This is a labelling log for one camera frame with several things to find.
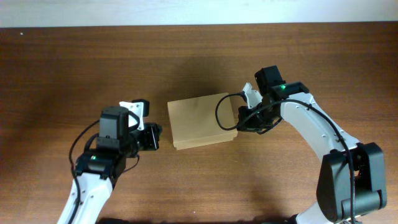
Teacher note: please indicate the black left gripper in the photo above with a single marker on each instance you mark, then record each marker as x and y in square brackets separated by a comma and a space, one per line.
[150, 137]

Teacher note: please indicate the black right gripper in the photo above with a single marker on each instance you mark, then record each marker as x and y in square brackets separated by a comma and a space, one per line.
[245, 119]

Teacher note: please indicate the brown cardboard box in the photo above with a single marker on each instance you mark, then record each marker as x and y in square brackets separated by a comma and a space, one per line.
[194, 121]

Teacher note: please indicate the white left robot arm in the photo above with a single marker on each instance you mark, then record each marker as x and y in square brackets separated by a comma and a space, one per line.
[122, 134]

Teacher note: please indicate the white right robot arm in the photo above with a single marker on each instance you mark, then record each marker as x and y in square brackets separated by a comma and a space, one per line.
[352, 180]

